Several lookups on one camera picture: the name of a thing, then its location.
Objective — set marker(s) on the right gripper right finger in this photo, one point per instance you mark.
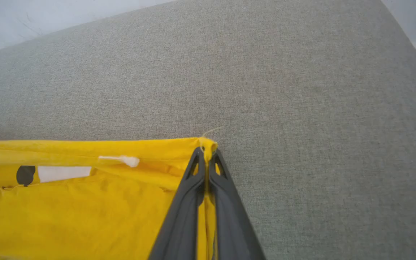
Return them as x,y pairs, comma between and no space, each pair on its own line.
233,231

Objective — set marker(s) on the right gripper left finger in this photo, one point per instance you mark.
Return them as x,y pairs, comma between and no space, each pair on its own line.
179,224

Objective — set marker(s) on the yellow shirt with white patches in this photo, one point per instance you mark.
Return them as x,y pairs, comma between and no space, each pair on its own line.
67,216

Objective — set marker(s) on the grey fabric sofa cushion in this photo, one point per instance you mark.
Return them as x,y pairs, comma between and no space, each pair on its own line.
302,108

